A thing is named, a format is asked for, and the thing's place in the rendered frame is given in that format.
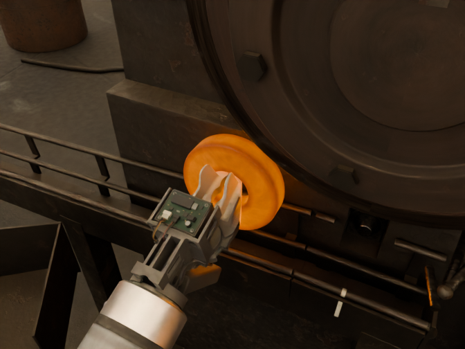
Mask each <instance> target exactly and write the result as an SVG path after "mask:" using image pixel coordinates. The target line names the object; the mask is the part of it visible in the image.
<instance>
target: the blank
mask: <svg viewBox="0 0 465 349"><path fill-rule="evenodd" d="M205 165H210V166H211V167H212V169H213V170H214V171H215V172H218V171H224V172H229V173H230V172H232V173H233V174H234V175H235V176H236V177H237V178H239V179H240V180H241V181H242V182H243V184H244V185H245V187H246V189H247V191H248V195H245V196H243V195H242V196H241V222H240V226H239V229H240V230H254V229H259V228H261V227H263V226H265V225H267V224H268V223H269V222H270V221H271V220H272V219H273V218H274V217H275V215H276V213H277V212H278V210H279V208H280V206H281V205H282V202H283V200H284V180H283V177H282V174H281V172H280V169H279V168H278V166H277V165H276V163H275V162H274V161H272V160H271V159H270V158H269V157H268V156H266V155H265V153H263V152H262V151H261V150H260V149H259V148H258V147H257V146H256V144H254V143H253V142H252V141H249V140H248V139H246V138H243V137H240V136H236V135H233V134H216V135H212V136H209V137H207V138H205V139H203V140H202V141H201V142H200V143H199V144H198V145H197V146H196V147H195V148H194V149H193V150H192V151H191V152H190V153H189V155H188V156H187V158H186V160H185V163H184V167H183V176H184V180H185V184H186V187H187V189H188V192H189V193H190V195H192V194H194V193H195V192H196V190H197V188H198V186H199V173H200V171H201V169H202V167H203V166H205ZM223 194H224V186H223V188H222V191H221V193H219V194H218V195H217V196H216V197H215V199H214V201H213V206H215V204H216V203H217V202H218V201H219V200H220V199H221V198H222V197H223Z"/></svg>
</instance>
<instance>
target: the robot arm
mask: <svg viewBox="0 0 465 349"><path fill-rule="evenodd" d="M223 186H224V194H223V197H222V198H221V199H220V200H219V201H218V202H217V203H216V204H215V206H213V201H214V199H215V197H216V196H217V195H218V194H219V193H221V191H222V188H223ZM241 192H242V181H241V180H240V179H239V178H237V177H236V176H235V175H234V174H233V173H232V172H230V173H229V172H224V171H218V172H215V171H214V170H213V169H212V167H211V166H210V165H205V166H203V167H202V169H201V171H200V173H199V186H198V188H197V190H196V192H195V193H194V194H192V195H189V194H187V193H183V192H181V191H179V190H176V189H174V190H172V188H168V190H167V192H166V193H165V195H164V196H163V198H162V200H161V201H160V202H159V204H158V206H157V207H156V209H155V210H154V212H153V213H152V215H151V216H150V218H149V219H148V221H147V223H148V224H149V226H150V227H151V229H152V230H153V233H152V239H153V240H154V243H155V245H154V246H153V248H152V250H151V251H150V253H149V255H148V256H147V258H146V259H145V261H144V263H141V262H139V261H137V263H136V264H135V265H134V268H133V269H132V270H131V273H132V274H133V276H132V277H131V279H130V280H129V281H128V280H121V281H120V282H119V283H118V285H117V286H116V288H115V289H114V291H113V293H112V294H111V295H110V297H109V299H108V301H106V302H105V303H104V305H103V308H102V310H101V311H100V313H99V315H98V317H97V318H96V320H95V321H94V323H93V325H92V326H91V327H90V329H89V331H88V332H87V334H86V335H85V337H84V338H83V340H82V342H81V343H80V345H79V346H78V348H77V349H172V347H173V346H174V344H175V342H176V340H177V338H178V336H179V335H180V333H181V331H182V329H183V326H184V325H185V323H186V321H187V316H186V315H185V313H184V312H182V310H183V308H184V306H185V304H186V303H187V301H188V299H187V298H186V297H185V296H184V295H185V294H188V293H190V292H193V291H196V290H198V289H201V288H203V287H206V286H208V285H211V284H214V283H216V282H217V281H218V279H219V275H220V273H221V267H219V266H217V265H215V264H213V262H216V261H217V258H216V257H217V256H218V255H219V253H220V252H221V250H222V249H225V250H228V247H229V245H230V243H231V242H232V240H233V239H234V238H235V236H236V234H237V232H238V230H239V226H240V222H241ZM166 198H167V199H166ZM164 202H165V203H164ZM163 203H164V204H163ZM161 206H162V207H161ZM160 208H161V209H160ZM159 209H160V210H159ZM158 210H159V211H158ZM154 234H155V235H156V237H157V238H158V239H154Z"/></svg>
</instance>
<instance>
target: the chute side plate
mask: <svg viewBox="0 0 465 349"><path fill-rule="evenodd" d="M0 199H1V200H3V201H5V202H8V203H11V204H14V205H15V206H18V207H21V208H24V209H26V210H28V211H31V212H34V213H36V214H39V215H42V216H44V217H47V218H49V219H52V220H55V221H56V222H62V220H61V218H60V215H62V216H64V217H67V218H69V219H70V220H73V221H75V222H78V223H80V224H81V225H82V228H83V230H84V232H85V233H88V234H90V235H94V236H96V237H98V238H101V239H103V240H106V241H108V242H111V243H114V244H117V245H119V246H121V247H124V248H126V249H129V250H132V251H135V252H136V253H140V254H142V255H144V256H148V255H149V253H150V251H151V250H152V248H153V246H154V245H155V243H154V240H153V239H152V233H153V230H152V229H151V228H150V227H147V226H144V225H142V224H138V223H135V222H133V221H130V220H126V219H124V218H121V217H118V216H116V215H112V214H110V213H107V212H104V211H101V210H98V209H96V208H93V207H90V206H87V205H84V204H81V203H78V202H75V201H73V200H70V199H67V198H65V197H61V196H59V195H56V194H53V193H50V192H48V191H45V190H42V189H39V188H36V187H34V186H30V185H28V184H25V183H22V182H20V181H16V180H14V179H11V178H8V177H4V176H2V175H0ZM216 258H217V261H216V262H213V264H215V265H217V266H219V267H221V273H220V275H219V279H218V281H217V282H216V284H219V285H222V286H224V287H227V288H229V289H233V290H235V291H237V292H240V293H242V294H245V295H247V296H250V297H253V298H256V299H258V300H260V301H263V302H265V303H268V304H271V305H274V306H276V307H278V308H281V309H283V310H286V311H288V312H291V313H293V314H296V315H298V316H301V317H302V318H304V319H307V320H309V321H312V322H314V323H317V324H318V325H321V326H323V327H325V328H328V329H330V330H333V331H334V332H337V333H339V334H341V335H344V336H346V337H349V338H350V339H353V340H355V341H358V338H359V336H360V334H361V332H364V333H366V334H369V335H371V336H373V337H376V338H377V339H380V340H382V341H385V342H387V343H390V344H392V345H394V346H396V347H399V348H401V349H416V348H417V346H418V345H419V343H420V342H421V340H422V339H423V337H424V335H425V332H424V331H423V330H420V329H418V328H415V327H412V326H410V325H407V324H404V323H402V322H400V321H397V320H394V319H392V318H390V317H388V316H386V315H383V314H380V313H378V312H375V311H373V310H370V309H368V308H366V307H363V306H361V305H358V304H356V303H353V302H351V301H348V300H346V299H343V298H341V297H339V296H336V295H333V294H330V293H329V292H326V291H324V290H321V289H318V288H316V287H313V286H310V285H308V284H306V283H304V282H301V281H299V280H296V279H293V280H292V285H291V277H289V276H285V275H283V274H279V273H276V272H274V271H271V270H268V269H265V268H263V267H260V266H257V265H254V264H252V263H249V262H246V261H243V260H240V259H238V258H234V257H232V256H229V255H226V254H224V253H219V255H218V256H217V257H216ZM338 301H340V302H343V304H342V307H341V309H340V313H339V315H338V317H337V316H334V314H335V311H336V308H337V305H338Z"/></svg>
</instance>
